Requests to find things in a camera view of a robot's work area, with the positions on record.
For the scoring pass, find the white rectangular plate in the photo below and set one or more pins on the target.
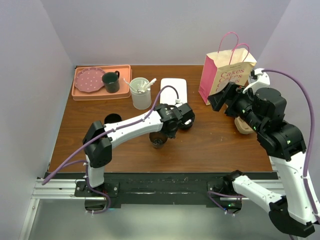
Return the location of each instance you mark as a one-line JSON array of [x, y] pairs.
[[177, 90]]

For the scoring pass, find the dark brown coffee cup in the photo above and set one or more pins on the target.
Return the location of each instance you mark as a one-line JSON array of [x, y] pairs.
[[158, 139]]

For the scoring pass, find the cardboard cup carrier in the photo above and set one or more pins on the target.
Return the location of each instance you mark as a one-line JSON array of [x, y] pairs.
[[242, 126]]

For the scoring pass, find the black mounting base rail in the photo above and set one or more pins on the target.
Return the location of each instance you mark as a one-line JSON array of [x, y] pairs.
[[159, 189]]

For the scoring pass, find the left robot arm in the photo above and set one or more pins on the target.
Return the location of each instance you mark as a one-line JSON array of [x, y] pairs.
[[101, 139]]

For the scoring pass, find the salmon pink tray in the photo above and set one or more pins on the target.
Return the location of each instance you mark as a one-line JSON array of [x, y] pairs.
[[102, 94]]

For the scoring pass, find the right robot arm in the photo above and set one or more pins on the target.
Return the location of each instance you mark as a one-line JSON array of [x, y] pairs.
[[264, 110]]

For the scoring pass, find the pink cakes paper bag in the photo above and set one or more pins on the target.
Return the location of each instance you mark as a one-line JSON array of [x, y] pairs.
[[223, 66]]

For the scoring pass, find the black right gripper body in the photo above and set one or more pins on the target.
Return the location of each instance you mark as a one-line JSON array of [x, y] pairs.
[[241, 103]]

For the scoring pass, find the pink polka dot plate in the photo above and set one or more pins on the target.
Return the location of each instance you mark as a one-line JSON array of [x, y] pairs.
[[89, 80]]

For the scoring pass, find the frosted white utensil cup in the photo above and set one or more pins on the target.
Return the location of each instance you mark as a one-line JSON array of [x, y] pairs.
[[141, 101]]

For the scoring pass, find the dark green mug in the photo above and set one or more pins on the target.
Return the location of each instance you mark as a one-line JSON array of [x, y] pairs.
[[111, 81]]

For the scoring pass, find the aluminium frame rail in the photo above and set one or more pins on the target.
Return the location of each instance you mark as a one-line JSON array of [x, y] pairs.
[[55, 213]]

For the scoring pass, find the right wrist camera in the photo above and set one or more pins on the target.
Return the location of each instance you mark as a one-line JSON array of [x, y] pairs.
[[258, 79]]

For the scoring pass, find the wrapped white utensil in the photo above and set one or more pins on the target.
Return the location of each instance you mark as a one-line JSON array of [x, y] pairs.
[[140, 84]]

